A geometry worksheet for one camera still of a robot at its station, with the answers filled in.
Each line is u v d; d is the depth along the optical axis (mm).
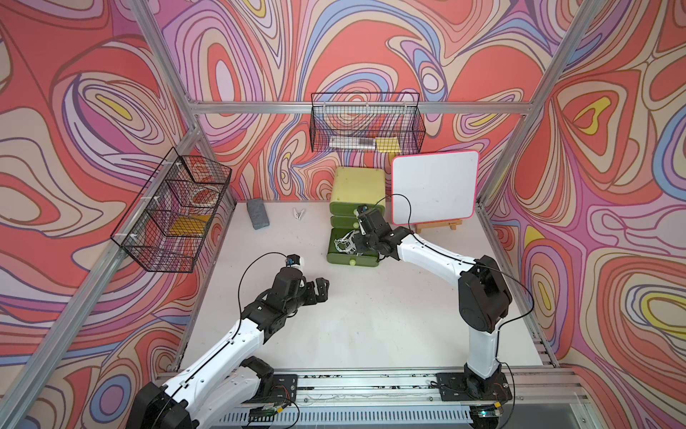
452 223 1058
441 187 1017
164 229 735
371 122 959
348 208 942
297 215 1120
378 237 695
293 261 719
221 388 551
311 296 718
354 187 947
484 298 491
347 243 911
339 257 997
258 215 1113
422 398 733
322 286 749
